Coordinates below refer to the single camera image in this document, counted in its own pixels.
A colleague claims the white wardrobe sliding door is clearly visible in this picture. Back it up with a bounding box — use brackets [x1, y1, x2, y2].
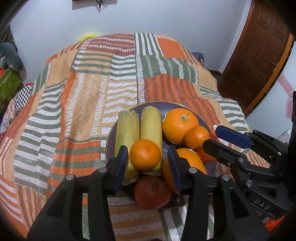
[246, 46, 296, 143]

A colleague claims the blue bag behind bed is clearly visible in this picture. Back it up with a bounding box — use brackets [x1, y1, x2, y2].
[192, 52, 204, 66]

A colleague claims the large orange with sticker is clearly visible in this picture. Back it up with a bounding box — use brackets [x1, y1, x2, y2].
[162, 146, 207, 195]

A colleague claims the sugarcane piece front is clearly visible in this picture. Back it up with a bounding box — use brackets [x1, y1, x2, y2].
[114, 110, 139, 186]

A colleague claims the large orange plain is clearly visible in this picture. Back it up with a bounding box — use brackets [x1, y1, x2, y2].
[162, 108, 199, 145]

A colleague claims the green patterned storage box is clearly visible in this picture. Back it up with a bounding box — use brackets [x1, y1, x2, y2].
[0, 68, 22, 111]

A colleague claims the yellow curved pillow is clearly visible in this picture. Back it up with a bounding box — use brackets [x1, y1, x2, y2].
[79, 34, 99, 41]

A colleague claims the checkered patchwork cloth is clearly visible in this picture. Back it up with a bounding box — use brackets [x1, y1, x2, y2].
[1, 83, 32, 133]

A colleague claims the red tomato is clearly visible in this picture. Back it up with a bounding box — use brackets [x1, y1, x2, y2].
[134, 176, 171, 210]
[197, 133, 218, 164]

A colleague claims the striped patchwork bedspread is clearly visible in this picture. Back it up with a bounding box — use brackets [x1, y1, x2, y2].
[1, 33, 249, 237]

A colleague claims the small wall monitor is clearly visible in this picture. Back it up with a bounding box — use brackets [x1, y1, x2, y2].
[72, 0, 117, 9]

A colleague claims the small mandarin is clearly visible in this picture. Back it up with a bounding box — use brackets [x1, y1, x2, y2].
[185, 126, 210, 150]
[129, 140, 162, 171]

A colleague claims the grey plush toy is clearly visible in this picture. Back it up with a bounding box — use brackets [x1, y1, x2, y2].
[1, 42, 23, 72]

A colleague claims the brown wooden door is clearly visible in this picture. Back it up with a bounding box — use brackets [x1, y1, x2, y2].
[222, 1, 293, 115]

